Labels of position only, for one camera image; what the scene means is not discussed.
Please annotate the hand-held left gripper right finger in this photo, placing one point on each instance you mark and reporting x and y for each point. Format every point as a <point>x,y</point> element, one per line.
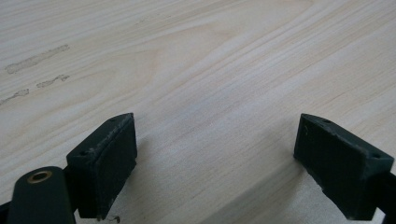
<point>339,168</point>

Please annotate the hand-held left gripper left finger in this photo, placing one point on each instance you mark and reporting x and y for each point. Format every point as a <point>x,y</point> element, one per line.
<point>102,168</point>

